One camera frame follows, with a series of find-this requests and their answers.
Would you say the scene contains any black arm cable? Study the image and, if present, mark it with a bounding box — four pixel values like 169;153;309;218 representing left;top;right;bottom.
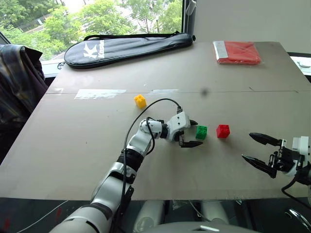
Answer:
281;174;311;205
113;98;183;233

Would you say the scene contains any green toy brick cube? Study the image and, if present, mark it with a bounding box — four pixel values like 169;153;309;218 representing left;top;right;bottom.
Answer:
195;124;209;141

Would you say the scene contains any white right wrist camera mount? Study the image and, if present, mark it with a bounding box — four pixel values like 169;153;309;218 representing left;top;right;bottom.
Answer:
283;135;311;177

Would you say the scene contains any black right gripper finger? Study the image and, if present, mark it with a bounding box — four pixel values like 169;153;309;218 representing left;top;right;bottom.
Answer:
241;154;278;179
248;132;283;147

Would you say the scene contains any red packet in clear plastic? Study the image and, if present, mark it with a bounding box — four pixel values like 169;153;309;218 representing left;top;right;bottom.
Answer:
212;40;263;66

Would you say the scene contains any yellow toy brick cube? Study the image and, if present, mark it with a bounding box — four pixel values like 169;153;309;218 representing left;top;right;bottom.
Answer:
134;94;148;108

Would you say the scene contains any clear tape strip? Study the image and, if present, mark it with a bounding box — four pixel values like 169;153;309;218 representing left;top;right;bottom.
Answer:
149;89;179;94
74;88;127;100

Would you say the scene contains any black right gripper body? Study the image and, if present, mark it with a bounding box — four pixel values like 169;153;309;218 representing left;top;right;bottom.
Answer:
268;138;304;173

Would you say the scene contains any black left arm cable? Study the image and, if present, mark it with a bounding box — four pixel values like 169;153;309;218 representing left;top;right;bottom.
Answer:
113;98;183;233

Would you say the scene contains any white window handle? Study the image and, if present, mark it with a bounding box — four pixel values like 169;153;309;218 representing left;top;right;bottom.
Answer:
185;0;196;16

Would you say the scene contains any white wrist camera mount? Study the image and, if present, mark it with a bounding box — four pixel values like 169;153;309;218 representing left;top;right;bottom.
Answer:
283;135;311;177
167;111;191;142

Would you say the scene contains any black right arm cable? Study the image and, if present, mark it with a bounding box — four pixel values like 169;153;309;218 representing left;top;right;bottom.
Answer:
281;174;311;205

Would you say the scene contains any red toy brick cube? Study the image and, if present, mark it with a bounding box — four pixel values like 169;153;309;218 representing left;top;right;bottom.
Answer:
216;124;231;139

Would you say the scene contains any black racket bag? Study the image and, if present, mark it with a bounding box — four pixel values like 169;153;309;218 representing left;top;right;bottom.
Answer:
63;31;196;70

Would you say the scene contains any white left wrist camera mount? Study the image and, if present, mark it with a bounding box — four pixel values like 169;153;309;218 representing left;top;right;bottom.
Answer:
167;111;191;142

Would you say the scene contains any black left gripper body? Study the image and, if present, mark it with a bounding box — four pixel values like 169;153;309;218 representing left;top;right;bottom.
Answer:
174;130;186;147

